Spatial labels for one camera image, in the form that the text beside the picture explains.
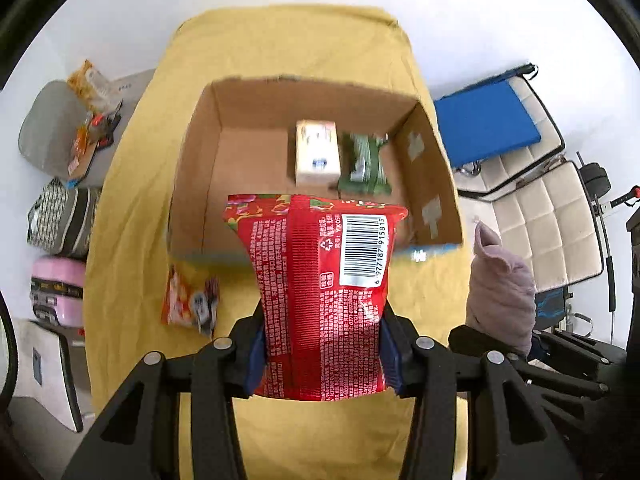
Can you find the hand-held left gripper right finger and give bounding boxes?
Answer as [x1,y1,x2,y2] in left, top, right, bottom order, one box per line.
[380,306,583,480]

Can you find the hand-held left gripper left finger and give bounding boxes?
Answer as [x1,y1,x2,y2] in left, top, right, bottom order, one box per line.
[62,309,267,480]

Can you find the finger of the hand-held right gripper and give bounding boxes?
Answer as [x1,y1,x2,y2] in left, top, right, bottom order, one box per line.
[505,329,628,403]
[447,325,523,367]

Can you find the mauve cloth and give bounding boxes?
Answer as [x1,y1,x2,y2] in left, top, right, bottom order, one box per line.
[465,221,537,357]

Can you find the red snack packet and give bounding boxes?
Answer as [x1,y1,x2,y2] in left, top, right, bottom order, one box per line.
[223,193,409,403]

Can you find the cardboard box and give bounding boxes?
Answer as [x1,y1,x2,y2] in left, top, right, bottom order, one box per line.
[166,75,464,267]

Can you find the black and blue bag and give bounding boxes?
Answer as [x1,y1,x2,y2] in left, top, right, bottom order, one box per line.
[534,287,573,332]

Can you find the orange snack packet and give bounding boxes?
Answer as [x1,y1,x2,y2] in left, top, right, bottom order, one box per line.
[160,265,221,338]

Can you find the beige padded chair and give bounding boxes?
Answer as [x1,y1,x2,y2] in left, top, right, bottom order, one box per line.
[456,64,619,295]

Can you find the black metal stand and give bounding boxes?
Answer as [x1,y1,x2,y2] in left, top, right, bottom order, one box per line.
[575,152,640,342]

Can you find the green packet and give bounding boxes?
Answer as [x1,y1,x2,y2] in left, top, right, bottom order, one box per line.
[337,132,392,197]

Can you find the pink suitcase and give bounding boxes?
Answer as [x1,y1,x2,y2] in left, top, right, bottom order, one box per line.
[30,256,87,329]

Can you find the white tissue pack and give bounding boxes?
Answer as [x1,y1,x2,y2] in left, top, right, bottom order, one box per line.
[294,119,342,188]

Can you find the yellow tablecloth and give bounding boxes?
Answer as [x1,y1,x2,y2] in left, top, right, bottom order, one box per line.
[82,5,473,480]

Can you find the blue cushion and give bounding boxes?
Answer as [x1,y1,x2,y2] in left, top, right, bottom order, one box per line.
[433,81,543,169]

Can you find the patterned black white bag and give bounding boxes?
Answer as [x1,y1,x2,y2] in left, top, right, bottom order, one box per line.
[26,177,102,261]

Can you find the orange and black packets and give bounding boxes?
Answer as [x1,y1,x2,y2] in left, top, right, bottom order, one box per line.
[66,101,124,182]

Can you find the grey chair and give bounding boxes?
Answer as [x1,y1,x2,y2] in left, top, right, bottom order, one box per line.
[18,69,157,187]

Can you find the yellow snack bag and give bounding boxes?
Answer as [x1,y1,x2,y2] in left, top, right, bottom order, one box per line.
[66,59,111,113]

